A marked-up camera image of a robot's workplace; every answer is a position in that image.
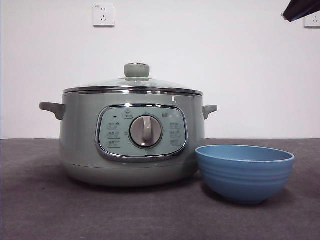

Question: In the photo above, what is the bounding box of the white wall socket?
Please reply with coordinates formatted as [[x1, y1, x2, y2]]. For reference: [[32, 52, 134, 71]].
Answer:
[[92, 4, 116, 28], [303, 7, 320, 28]]

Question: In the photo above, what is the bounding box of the blue ribbed bowl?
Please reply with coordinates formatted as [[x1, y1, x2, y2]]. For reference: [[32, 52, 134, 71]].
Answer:
[[194, 144, 296, 207]]

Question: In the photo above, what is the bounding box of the glass lid with green knob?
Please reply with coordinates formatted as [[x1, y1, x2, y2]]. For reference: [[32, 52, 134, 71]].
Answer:
[[62, 62, 202, 97]]

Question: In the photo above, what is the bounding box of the pale green electric steamer pot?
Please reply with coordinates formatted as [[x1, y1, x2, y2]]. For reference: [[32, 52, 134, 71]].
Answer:
[[39, 86, 218, 188]]

